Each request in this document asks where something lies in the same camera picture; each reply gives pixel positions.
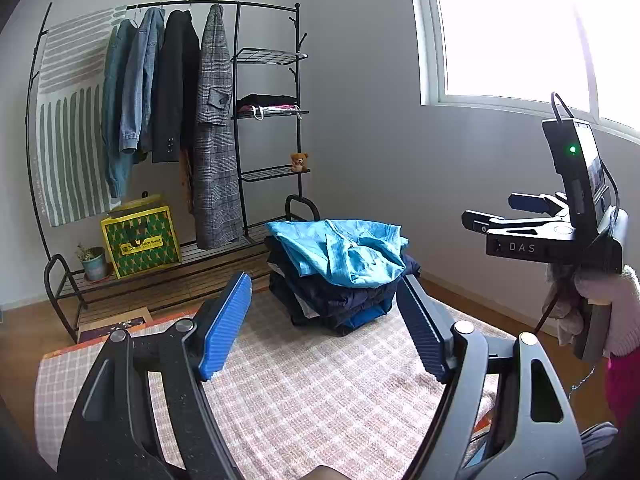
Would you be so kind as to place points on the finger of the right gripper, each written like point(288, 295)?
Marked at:
point(550, 205)
point(479, 222)

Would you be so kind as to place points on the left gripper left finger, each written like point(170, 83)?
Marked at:
point(187, 354)

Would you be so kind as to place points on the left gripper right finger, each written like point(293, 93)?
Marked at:
point(456, 354)

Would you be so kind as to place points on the light blue striped garment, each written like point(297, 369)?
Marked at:
point(346, 253)

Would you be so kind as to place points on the stack of dark folded clothes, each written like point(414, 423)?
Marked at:
point(312, 300)

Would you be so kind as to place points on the black metal clothes rack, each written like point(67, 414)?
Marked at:
point(172, 180)

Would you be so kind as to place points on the folded clothes on shelf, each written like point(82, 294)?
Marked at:
point(267, 105)

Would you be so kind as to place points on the right hand in white glove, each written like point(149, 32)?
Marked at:
point(619, 291)

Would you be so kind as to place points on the pink plaid bed blanket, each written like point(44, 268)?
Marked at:
point(290, 399)

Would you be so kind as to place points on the green yellow patterned bag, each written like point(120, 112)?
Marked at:
point(140, 237)

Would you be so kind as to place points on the magenta sleeve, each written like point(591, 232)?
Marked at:
point(622, 384)

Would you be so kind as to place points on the small potted plant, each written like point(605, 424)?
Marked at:
point(93, 261)

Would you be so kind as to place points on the grey plaid long coat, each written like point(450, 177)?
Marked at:
point(216, 193)

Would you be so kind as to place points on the grey striped trousers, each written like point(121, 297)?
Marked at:
point(596, 439)

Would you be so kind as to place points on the white framed window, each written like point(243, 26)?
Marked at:
point(512, 54)

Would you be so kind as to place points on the small teddy bear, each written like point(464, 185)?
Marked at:
point(299, 162)

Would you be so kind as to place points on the green striped white cloth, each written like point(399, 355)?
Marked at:
point(70, 148)

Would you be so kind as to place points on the black hanging jacket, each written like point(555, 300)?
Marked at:
point(177, 89)

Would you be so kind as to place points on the blue denim hanging jacket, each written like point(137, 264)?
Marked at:
point(138, 89)

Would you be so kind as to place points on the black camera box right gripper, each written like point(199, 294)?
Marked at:
point(577, 160)

